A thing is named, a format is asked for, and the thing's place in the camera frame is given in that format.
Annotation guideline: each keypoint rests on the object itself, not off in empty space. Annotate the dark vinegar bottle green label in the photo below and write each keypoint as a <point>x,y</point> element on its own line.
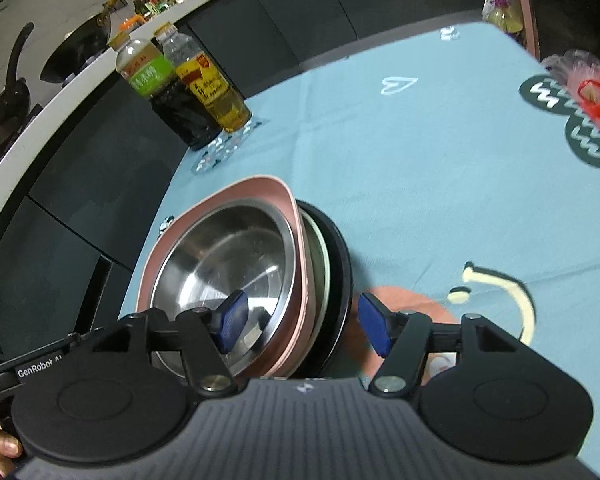
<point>180,110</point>

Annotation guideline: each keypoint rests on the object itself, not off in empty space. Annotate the blue printed tablecloth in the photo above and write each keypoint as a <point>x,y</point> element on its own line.
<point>405,170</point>

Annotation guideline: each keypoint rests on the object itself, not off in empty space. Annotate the black round bowl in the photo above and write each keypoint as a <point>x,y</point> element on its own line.
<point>337,280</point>

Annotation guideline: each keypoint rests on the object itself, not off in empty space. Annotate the large cooking oil jug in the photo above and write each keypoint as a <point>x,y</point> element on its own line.
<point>505,15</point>

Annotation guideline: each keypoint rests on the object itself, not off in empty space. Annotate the oil bottle yellow label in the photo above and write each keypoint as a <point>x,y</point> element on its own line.
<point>220,95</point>

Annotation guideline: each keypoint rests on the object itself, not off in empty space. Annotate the dark grey base cabinets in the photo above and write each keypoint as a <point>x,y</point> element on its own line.
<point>330,10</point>

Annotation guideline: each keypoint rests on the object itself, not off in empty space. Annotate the crumpled clear pink bag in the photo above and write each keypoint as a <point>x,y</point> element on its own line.
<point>575,65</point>

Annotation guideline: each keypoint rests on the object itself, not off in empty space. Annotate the orange lid jar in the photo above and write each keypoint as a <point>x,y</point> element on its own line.
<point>131,22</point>

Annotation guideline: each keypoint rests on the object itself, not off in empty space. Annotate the white kitchen countertop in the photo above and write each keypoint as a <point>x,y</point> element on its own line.
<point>40,125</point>

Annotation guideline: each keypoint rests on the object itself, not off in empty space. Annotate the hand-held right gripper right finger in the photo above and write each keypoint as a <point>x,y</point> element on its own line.
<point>375,325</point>

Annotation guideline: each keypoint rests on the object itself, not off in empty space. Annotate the green plate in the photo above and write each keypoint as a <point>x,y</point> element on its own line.
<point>317,270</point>

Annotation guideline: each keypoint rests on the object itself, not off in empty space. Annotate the pink stool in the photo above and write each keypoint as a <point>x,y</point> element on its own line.
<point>525,5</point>

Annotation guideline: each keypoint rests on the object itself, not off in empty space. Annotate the stainless steel bowl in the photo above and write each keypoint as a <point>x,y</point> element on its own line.
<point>215,260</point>

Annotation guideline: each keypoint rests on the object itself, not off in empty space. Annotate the person's left hand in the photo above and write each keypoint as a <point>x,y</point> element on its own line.
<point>2,447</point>

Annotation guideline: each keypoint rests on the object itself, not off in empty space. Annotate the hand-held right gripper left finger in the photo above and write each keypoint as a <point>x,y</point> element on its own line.
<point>232,320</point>

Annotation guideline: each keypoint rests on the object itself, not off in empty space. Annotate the black frying pan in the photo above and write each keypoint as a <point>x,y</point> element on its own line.
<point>5,105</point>

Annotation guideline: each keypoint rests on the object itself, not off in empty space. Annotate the pink bowl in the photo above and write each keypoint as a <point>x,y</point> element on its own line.
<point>300,280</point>

